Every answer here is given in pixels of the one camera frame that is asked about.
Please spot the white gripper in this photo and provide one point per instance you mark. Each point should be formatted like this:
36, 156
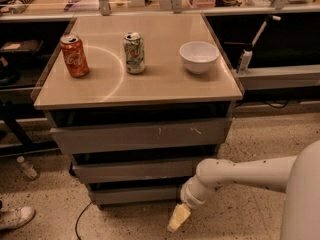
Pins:
192, 199

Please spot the grey bottom drawer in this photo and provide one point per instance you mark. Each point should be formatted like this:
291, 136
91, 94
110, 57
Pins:
135, 195

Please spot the grey drawer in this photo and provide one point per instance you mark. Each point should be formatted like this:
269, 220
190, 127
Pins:
135, 195
137, 136
103, 170

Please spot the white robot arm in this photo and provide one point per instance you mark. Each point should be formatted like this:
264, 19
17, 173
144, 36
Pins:
298, 177

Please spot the grey middle drawer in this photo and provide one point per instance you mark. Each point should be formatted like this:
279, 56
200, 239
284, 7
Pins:
103, 170

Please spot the grey top drawer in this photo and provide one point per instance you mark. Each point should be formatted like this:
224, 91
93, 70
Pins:
137, 136

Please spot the grey drawer cabinet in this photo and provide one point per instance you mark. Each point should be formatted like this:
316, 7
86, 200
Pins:
164, 91

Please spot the clear plastic bottle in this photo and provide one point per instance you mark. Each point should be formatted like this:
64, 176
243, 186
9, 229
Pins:
27, 168

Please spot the white bowl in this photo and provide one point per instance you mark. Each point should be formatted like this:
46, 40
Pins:
198, 57

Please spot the white squeeze bottle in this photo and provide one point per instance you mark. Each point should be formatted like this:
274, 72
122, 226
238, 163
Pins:
244, 61

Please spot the white sneaker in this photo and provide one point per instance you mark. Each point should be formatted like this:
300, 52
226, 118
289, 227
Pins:
16, 218

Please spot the green white soda can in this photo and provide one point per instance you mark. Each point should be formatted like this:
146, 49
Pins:
133, 44

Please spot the red cola can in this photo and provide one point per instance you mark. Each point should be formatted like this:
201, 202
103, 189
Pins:
74, 56

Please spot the white handled tool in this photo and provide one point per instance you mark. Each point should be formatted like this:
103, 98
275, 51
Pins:
267, 19

